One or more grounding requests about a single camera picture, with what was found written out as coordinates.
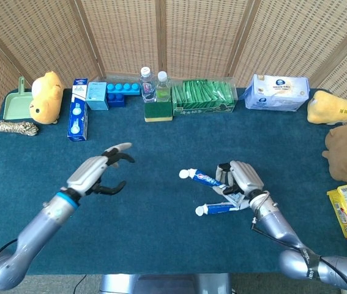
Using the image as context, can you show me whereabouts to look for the wicker folding screen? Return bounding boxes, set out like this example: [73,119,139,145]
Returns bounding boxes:
[0,0,347,143]

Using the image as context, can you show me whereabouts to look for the blue toothpaste carton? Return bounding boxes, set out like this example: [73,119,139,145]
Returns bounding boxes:
[67,78,89,142]

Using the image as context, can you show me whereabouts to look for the green plastic dustpan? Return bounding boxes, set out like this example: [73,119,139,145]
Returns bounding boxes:
[2,76,35,121]

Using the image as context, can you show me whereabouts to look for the clear bottle purple label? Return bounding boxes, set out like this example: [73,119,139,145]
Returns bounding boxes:
[139,66,157,104]

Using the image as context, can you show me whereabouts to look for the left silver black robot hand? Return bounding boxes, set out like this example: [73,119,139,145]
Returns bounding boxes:
[64,142,136,202]

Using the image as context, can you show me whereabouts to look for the dark blue building block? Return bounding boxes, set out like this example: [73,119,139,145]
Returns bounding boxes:
[107,92,127,108]

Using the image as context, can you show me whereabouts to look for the thin black floor cable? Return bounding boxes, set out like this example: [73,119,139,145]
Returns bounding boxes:
[74,274,88,294]

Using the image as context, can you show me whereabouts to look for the long light blue building block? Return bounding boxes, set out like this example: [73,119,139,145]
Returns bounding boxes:
[106,82,141,96]

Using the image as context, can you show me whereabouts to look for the clear box green tea bags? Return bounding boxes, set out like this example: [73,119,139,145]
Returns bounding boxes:
[171,78,239,116]

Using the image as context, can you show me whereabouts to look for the yellow plush toy with tag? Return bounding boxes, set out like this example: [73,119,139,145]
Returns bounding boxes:
[307,90,347,126]

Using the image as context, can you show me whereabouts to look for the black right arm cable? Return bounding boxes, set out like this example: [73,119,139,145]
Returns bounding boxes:
[250,191,347,292]

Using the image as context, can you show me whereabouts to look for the teal felt table cover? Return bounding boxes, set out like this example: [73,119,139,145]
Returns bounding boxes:
[0,88,347,276]

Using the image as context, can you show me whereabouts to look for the light blue paper box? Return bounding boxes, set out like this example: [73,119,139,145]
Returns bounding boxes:
[86,81,110,111]

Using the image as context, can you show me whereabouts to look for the yellow chick plush toy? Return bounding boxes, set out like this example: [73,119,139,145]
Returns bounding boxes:
[28,70,65,126]

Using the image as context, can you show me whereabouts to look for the coiled braided rope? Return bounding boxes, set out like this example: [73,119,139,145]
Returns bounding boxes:
[0,120,39,137]

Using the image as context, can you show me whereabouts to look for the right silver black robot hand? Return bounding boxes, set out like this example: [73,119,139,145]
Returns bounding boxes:
[215,160,266,205]

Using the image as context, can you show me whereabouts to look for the blue white toothpaste tube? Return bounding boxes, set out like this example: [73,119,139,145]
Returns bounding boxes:
[178,167,244,205]
[195,200,250,217]

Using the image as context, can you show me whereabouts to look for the grey robot torso base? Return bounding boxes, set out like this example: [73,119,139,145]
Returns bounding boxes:
[99,273,233,294]

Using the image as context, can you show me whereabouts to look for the green drink bottle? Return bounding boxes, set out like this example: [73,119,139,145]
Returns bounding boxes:
[155,70,172,103]

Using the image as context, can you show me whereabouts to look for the green yellow sponge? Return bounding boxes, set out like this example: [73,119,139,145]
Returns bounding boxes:
[144,101,174,123]

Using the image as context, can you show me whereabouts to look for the white blue tissue pack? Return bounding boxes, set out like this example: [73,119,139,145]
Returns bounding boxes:
[241,73,310,113]

